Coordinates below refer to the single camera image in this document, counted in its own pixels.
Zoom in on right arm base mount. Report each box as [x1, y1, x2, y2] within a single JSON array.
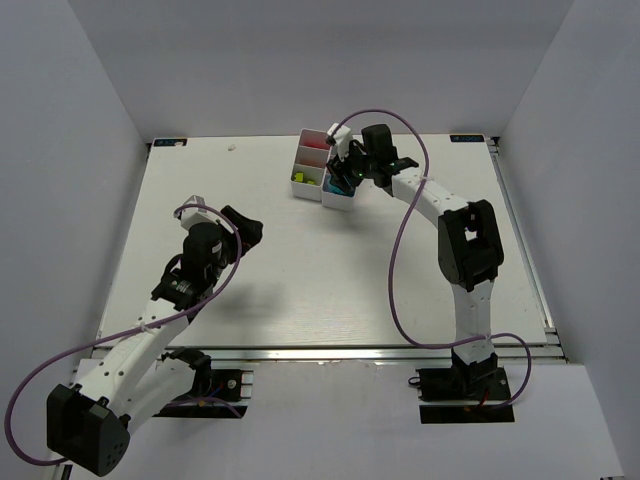
[[407, 366, 515, 425]]

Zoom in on teal rounded lego brick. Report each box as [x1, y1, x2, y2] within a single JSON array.
[[323, 182, 350, 197]]

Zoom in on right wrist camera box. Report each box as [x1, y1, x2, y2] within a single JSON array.
[[325, 123, 353, 160]]

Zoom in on aluminium table rail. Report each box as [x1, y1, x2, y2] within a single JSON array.
[[92, 342, 566, 365]]

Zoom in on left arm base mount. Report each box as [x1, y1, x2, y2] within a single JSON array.
[[156, 348, 254, 420]]

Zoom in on lime green lego brick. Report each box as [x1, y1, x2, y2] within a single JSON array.
[[293, 172, 316, 185]]

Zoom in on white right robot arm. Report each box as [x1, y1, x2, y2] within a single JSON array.
[[326, 123, 504, 376]]

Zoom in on left blue corner label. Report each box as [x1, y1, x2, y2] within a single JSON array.
[[152, 138, 188, 148]]

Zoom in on blue table corner label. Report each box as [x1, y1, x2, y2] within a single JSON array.
[[449, 134, 485, 143]]

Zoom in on red rounded lego brick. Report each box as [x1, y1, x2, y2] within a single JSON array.
[[301, 139, 329, 150]]

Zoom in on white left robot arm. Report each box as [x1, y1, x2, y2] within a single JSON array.
[[46, 204, 263, 477]]

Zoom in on white divided container left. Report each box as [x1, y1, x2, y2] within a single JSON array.
[[290, 129, 330, 202]]

